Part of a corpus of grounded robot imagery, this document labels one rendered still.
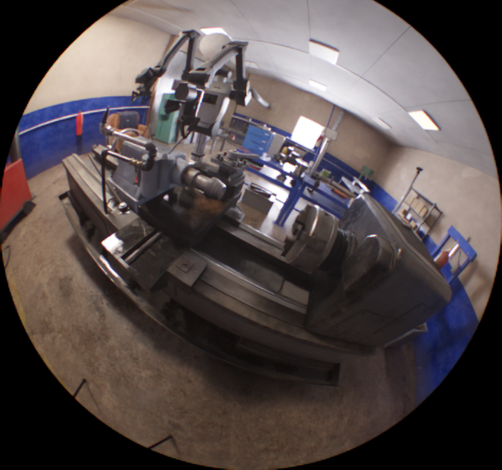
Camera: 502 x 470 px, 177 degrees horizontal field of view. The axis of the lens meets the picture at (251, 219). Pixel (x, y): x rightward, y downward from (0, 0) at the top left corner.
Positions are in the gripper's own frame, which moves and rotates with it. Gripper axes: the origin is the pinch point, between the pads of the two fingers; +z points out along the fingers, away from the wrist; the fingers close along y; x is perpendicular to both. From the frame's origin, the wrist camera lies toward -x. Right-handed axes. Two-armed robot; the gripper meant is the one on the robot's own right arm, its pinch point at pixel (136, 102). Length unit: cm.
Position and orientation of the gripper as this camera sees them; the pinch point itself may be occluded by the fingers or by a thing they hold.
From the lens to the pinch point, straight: 112.0
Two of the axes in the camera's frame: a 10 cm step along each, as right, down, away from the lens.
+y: 9.2, 3.9, 0.3
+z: -3.9, 9.2, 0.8
